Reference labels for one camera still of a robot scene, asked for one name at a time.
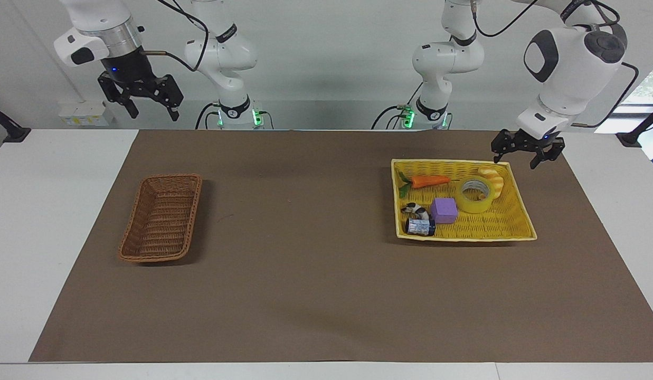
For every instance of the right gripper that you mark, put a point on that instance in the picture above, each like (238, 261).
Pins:
(126, 64)

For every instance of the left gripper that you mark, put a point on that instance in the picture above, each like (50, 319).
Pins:
(543, 138)

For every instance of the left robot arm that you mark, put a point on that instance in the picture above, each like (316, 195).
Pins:
(569, 68)

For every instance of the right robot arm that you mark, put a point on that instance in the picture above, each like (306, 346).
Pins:
(228, 50)

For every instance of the yellow tape roll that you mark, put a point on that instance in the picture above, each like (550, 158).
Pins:
(474, 203)

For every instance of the yellow woven basket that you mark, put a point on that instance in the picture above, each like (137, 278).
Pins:
(495, 224)

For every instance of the brown wicker basket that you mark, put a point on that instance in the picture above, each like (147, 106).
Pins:
(162, 219)

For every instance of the yellow toy croissant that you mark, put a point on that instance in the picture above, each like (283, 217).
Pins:
(495, 177)

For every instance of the black stand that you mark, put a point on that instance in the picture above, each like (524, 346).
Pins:
(12, 132)
(631, 138)

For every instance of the orange toy carrot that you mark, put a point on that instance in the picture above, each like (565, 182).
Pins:
(429, 181)

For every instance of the purple cube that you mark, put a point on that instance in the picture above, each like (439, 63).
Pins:
(444, 210)

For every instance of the black and white toy dog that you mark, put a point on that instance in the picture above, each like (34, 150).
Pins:
(417, 210)

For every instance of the small blue black can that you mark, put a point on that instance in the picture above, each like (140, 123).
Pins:
(420, 227)

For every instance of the white wall socket box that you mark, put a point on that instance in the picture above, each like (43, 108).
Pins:
(86, 115)

